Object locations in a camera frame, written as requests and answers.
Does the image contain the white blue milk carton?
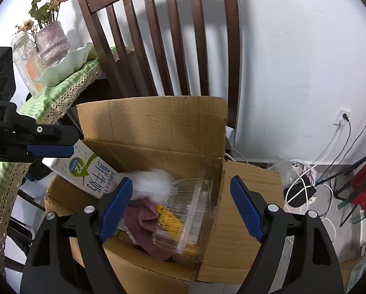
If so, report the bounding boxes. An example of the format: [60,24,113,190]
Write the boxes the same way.
[42,140,119,199]

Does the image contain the green checked tablecloth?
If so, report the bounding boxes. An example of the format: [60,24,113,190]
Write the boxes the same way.
[0,59,103,277]

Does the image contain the pale green wavy dish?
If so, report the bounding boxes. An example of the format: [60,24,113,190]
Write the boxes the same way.
[34,43,96,87]

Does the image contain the clear glass jar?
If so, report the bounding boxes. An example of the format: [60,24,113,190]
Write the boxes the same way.
[12,32,44,98]

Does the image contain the purple ribbed vase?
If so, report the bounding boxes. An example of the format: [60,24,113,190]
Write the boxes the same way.
[35,21,70,68]

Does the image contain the mauve cloth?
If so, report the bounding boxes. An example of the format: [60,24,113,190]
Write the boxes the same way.
[123,198,172,261]

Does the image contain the white crumpled tissue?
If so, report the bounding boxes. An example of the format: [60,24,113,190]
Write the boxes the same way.
[119,169,174,205]

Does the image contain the dried flowers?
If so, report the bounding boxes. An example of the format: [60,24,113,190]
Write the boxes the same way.
[16,0,69,37]

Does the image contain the brown cardboard box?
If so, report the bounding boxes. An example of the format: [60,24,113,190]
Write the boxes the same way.
[44,95,285,294]

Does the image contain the dark wooden chair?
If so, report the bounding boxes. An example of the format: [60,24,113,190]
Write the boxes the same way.
[77,0,243,130]

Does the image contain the clear plastic clamshell container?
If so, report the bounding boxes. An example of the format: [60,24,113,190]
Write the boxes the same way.
[152,173,213,256]

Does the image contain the white cable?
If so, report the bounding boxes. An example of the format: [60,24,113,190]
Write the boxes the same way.
[222,122,344,242]

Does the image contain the black cable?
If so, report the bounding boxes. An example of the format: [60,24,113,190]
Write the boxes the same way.
[314,110,366,187]

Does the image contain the white wall socket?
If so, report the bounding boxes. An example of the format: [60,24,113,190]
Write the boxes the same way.
[333,108,351,127]

